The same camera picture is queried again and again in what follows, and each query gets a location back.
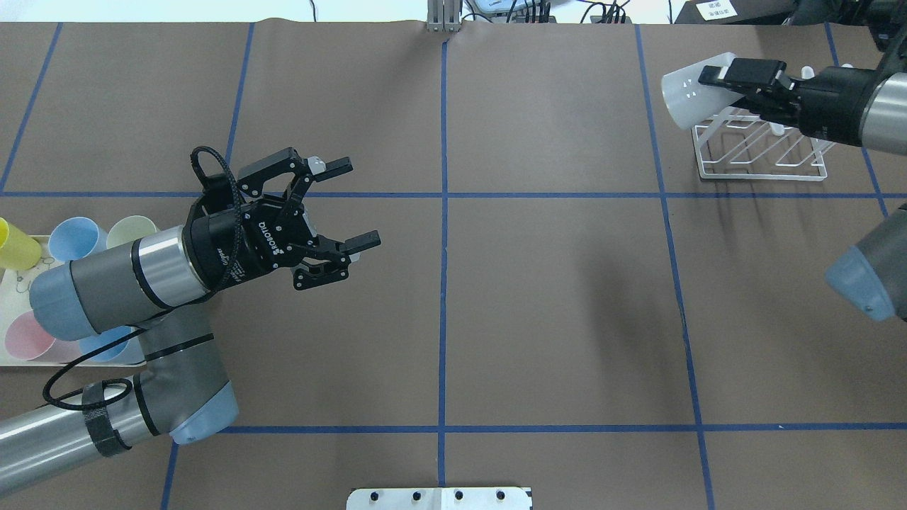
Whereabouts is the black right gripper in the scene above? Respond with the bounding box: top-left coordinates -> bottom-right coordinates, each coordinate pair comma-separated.
699,59 -> 879,147

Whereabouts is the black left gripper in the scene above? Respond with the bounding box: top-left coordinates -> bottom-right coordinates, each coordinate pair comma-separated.
182,147 -> 381,293

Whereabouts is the grey plastic cup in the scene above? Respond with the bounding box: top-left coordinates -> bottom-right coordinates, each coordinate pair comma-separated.
661,52 -> 743,130

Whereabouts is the yellow plastic cup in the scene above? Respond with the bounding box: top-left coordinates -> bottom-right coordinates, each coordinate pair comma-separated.
1,217 -> 42,271

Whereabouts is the pink plastic cup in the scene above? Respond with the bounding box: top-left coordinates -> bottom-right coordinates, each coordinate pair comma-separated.
3,310 -> 81,363

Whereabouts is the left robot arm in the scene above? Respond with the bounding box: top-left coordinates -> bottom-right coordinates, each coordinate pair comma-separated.
2,146 -> 381,496

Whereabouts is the pale green plastic cup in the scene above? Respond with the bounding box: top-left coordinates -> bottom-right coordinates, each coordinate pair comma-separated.
106,215 -> 159,249

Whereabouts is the light blue plastic cup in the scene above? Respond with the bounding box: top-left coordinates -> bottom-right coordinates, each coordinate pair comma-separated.
47,217 -> 108,262

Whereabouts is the cream plastic tray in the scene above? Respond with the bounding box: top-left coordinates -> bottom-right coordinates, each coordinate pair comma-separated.
0,234 -> 150,367

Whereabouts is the white wire cup rack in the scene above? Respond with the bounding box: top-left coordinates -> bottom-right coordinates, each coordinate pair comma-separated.
691,106 -> 835,183

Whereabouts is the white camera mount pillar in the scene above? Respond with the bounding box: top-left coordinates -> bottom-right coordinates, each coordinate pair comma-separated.
345,487 -> 534,509

